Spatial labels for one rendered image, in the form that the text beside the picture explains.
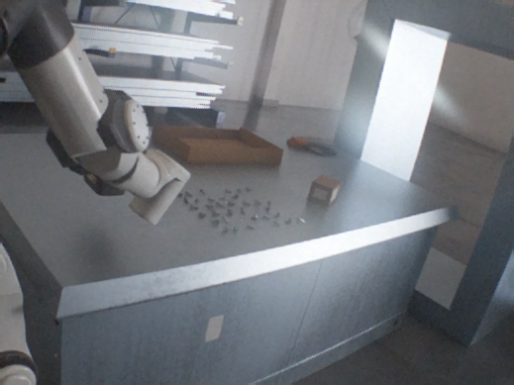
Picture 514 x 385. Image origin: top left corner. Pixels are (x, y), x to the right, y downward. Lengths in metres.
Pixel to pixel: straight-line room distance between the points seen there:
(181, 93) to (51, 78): 4.82
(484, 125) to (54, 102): 10.44
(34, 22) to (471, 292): 2.24
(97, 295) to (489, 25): 2.03
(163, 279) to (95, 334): 0.20
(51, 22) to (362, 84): 2.31
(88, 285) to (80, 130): 0.41
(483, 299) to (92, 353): 1.82
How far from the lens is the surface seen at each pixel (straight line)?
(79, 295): 1.00
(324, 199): 1.71
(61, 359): 1.16
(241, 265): 1.23
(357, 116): 2.80
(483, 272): 2.46
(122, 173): 0.78
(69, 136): 0.69
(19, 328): 1.03
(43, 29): 0.61
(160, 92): 5.30
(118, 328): 1.18
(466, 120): 11.06
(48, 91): 0.65
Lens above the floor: 1.18
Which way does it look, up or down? 18 degrees down
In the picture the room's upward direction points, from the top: 13 degrees clockwise
